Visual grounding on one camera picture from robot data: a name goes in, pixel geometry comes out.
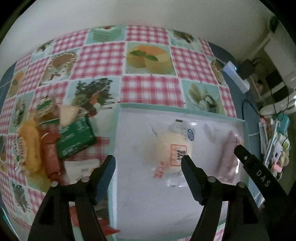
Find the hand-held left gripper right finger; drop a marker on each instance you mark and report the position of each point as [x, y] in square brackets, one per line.
[190, 176]

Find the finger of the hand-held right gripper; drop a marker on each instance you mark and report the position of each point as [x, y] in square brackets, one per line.
[256, 170]

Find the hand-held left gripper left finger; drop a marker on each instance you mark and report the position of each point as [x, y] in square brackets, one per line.
[109, 167]

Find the pink snack packet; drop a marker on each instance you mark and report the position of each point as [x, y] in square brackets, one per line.
[229, 157]

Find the pale bun packet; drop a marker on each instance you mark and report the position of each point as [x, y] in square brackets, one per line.
[166, 146]

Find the white tray with teal rim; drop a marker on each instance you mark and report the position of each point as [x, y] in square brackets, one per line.
[138, 139]

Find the red patterned snack packet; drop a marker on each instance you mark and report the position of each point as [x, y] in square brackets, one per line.
[106, 229]

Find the yellow snack packet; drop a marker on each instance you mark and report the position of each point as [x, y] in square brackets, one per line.
[30, 143]

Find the white snack packet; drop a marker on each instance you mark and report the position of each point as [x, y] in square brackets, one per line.
[78, 166]

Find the silver foil packet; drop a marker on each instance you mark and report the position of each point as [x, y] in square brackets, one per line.
[266, 139]

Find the pile of assorted small items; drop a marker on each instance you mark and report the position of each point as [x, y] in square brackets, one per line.
[281, 148]

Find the red sausage packet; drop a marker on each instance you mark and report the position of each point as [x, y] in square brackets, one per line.
[49, 155]

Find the cream jelly cup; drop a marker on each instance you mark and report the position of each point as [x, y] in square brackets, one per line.
[67, 113]

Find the green label snack packet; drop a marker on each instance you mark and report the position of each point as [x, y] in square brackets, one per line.
[45, 109]

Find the white power strip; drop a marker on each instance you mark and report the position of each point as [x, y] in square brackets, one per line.
[235, 76]

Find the black power adapter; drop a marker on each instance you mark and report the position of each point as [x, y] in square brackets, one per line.
[246, 68]

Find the checkered printed tablecloth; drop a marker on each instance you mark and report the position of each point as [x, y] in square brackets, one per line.
[101, 58]

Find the white shelf unit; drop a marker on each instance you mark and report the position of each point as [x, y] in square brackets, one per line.
[279, 58]

